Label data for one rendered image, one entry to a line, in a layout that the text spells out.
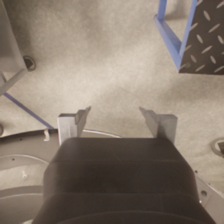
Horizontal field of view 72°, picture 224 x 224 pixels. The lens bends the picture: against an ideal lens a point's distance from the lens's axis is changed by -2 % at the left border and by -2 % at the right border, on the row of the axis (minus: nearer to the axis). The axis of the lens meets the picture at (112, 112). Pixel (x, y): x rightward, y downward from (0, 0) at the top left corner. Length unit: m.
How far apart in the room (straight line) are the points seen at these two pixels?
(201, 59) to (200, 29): 0.06
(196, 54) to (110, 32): 0.66
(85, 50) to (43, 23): 0.27
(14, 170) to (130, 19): 0.86
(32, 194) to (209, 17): 0.61
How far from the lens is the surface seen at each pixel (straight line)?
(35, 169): 0.66
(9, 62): 1.12
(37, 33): 1.11
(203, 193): 0.58
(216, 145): 1.53
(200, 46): 0.38
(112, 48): 0.99
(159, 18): 0.82
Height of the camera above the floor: 0.94
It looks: 49 degrees down
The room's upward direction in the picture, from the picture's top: 170 degrees counter-clockwise
